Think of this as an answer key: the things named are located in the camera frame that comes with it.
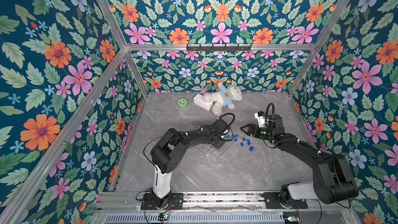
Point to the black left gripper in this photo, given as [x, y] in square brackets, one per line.
[221, 143]

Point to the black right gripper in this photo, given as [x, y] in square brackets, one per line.
[257, 131]

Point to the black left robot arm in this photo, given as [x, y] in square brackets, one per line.
[168, 152]

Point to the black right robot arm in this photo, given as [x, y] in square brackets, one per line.
[332, 178]

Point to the white teddy bear blue hoodie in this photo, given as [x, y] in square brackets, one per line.
[225, 96]

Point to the white box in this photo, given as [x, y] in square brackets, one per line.
[200, 102]

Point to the green lidded small jar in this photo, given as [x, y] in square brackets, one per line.
[182, 103]

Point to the black hook rail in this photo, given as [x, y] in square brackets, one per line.
[219, 47]

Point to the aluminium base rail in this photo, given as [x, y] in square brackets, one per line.
[262, 201]

